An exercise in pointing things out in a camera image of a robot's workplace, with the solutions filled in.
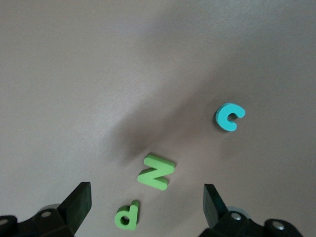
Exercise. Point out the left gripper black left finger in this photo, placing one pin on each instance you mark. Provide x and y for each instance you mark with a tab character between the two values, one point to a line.
76	209

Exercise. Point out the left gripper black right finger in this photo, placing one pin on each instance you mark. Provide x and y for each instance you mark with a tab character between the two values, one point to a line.
214	212

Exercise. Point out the green letter P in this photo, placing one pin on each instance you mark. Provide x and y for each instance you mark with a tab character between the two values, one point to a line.
132	217

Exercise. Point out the green letter N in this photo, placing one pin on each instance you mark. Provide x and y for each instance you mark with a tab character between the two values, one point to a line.
155	172

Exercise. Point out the teal letter c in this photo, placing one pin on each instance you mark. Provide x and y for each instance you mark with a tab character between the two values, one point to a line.
222	118

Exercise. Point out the brown table cover sheet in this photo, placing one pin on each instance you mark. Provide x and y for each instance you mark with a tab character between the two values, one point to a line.
98	74

